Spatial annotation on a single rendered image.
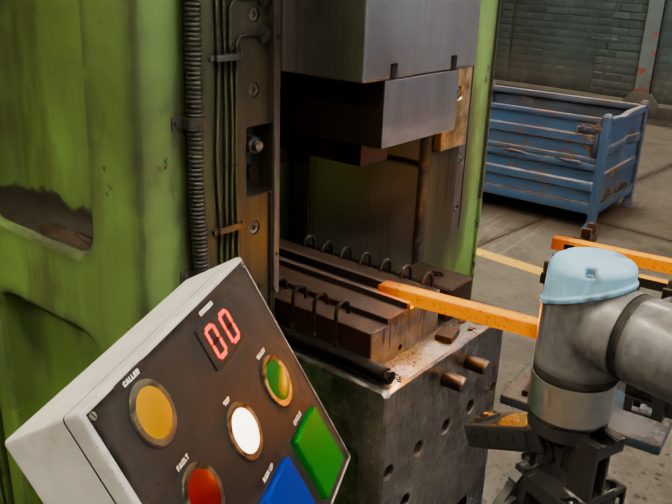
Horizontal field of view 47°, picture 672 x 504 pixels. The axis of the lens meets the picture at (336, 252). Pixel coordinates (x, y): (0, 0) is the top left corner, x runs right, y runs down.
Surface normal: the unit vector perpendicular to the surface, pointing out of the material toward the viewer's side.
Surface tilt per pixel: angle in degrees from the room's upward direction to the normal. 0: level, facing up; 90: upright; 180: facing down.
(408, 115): 90
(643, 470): 0
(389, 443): 90
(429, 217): 90
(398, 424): 90
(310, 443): 60
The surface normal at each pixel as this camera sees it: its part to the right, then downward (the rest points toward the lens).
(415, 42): 0.78, 0.25
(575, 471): -0.85, 0.16
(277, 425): 0.86, -0.37
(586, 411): 0.10, 0.36
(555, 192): -0.60, 0.26
